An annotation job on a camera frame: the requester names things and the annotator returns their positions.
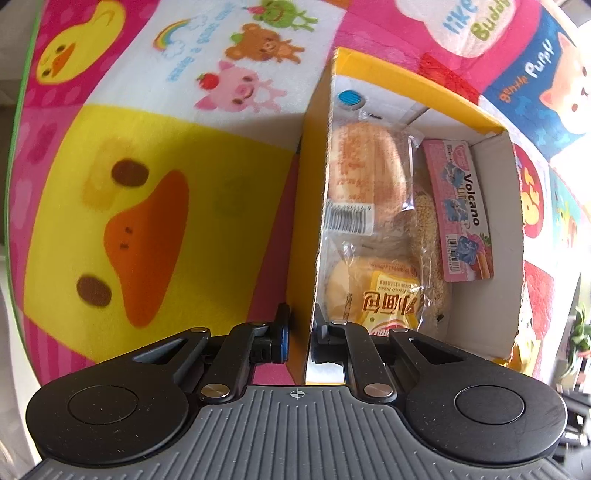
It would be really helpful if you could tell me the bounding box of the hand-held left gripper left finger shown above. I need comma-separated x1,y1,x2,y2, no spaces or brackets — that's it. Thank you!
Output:
99,303,291,401

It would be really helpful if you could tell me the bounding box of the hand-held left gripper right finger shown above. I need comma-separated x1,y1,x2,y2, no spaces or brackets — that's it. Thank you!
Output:
310,308,497,402

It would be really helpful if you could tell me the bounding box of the bread packet with yellow label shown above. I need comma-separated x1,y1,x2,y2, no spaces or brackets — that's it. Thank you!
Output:
316,240,426,337

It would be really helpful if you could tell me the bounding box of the yellow cardboard box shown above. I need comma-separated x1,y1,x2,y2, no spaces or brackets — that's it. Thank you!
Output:
285,46,526,386

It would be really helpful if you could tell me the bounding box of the sesame bar packet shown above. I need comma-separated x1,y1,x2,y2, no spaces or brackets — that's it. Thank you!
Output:
406,182,451,328

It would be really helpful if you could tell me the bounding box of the bread packet with red print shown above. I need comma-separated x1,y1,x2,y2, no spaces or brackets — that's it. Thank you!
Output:
323,121,423,237

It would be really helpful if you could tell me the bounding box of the pink wafer box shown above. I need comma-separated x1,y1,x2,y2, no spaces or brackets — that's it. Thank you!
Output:
422,138,496,282

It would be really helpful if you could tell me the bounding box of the colourful cartoon play mat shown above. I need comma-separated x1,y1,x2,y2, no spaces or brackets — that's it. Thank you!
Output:
7,0,585,388

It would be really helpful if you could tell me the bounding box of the green houseplant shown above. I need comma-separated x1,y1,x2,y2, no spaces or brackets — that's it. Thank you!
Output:
570,307,591,370

